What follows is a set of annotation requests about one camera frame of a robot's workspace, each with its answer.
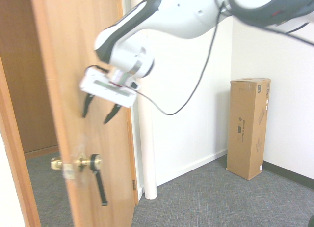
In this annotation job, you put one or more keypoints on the black knob lever attachment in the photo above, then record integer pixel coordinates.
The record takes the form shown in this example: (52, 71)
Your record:
(100, 185)

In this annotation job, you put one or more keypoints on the brass door hinge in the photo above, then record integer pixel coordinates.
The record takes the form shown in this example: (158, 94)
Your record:
(134, 184)

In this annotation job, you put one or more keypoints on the white vertical pipe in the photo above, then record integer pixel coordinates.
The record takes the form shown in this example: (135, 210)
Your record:
(148, 150)

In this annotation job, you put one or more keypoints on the brass latch plate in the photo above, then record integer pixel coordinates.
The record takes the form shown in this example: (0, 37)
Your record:
(68, 171)

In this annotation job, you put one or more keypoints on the black baseboard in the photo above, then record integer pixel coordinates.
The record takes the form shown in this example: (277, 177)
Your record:
(289, 174)

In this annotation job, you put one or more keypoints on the tall cardboard box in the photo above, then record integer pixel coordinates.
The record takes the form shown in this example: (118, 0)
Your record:
(247, 128)

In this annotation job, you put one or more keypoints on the white baseboard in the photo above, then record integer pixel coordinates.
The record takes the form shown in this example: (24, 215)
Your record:
(191, 166)

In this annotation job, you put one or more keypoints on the black object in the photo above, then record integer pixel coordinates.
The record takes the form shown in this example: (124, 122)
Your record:
(311, 220)

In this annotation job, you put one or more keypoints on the dark brown hallway door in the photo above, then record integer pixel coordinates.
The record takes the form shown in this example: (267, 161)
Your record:
(24, 89)

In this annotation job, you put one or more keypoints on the brass door knob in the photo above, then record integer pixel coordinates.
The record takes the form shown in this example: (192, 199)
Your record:
(56, 163)
(83, 162)

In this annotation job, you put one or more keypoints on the light wooden door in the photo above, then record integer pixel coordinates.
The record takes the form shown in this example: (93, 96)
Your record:
(73, 40)

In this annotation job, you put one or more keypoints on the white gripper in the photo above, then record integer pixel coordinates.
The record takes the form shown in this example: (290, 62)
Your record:
(98, 83)

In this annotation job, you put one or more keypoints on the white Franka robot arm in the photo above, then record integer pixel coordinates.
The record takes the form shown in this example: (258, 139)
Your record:
(171, 15)

